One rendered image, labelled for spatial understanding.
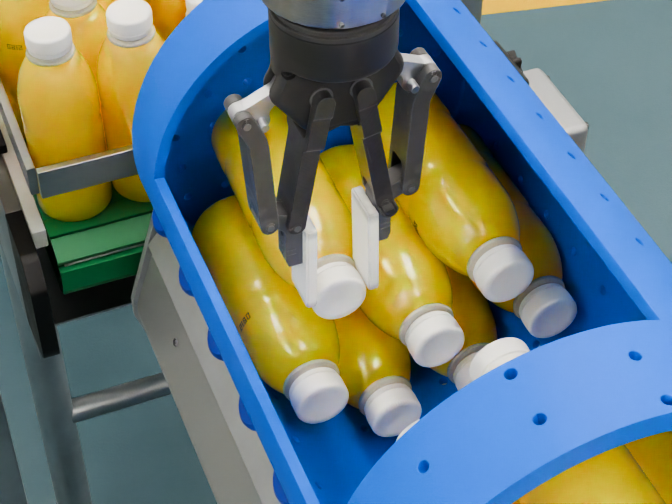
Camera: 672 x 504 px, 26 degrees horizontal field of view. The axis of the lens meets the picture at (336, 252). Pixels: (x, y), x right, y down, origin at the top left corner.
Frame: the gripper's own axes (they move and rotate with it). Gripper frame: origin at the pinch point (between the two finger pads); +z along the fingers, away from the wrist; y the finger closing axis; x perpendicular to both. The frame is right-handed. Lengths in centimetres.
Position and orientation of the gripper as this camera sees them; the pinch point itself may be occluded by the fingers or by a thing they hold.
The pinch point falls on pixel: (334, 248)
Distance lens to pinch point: 96.2
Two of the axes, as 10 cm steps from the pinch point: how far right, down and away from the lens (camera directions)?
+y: 9.3, -2.6, 2.6
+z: 0.0, 7.1, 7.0
